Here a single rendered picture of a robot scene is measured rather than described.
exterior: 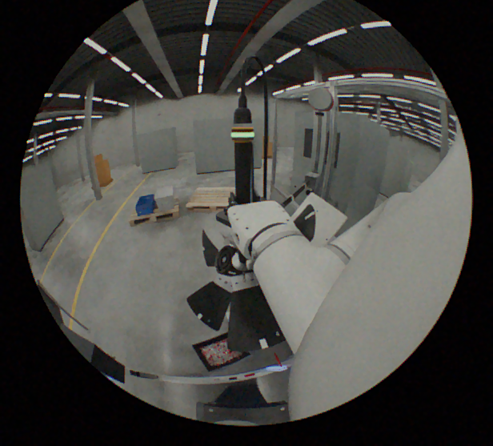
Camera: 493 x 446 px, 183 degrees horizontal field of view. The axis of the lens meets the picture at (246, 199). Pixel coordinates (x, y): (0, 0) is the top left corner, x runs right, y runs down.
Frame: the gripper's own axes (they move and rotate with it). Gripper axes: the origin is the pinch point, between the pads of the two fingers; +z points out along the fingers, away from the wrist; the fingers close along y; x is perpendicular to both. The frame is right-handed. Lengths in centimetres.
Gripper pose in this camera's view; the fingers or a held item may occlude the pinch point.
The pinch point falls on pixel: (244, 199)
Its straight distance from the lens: 35.3
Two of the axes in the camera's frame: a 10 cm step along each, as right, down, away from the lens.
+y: 9.6, -1.3, 2.6
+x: 0.0, -9.0, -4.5
